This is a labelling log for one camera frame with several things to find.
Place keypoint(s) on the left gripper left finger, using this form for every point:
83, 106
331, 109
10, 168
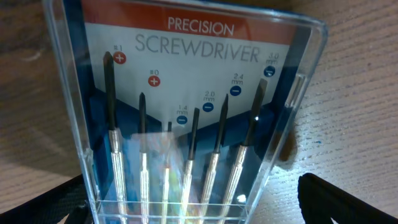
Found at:
68, 201

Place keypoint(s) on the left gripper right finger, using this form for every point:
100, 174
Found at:
323, 202

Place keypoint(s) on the precision screwdriver set case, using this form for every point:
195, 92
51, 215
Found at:
179, 109

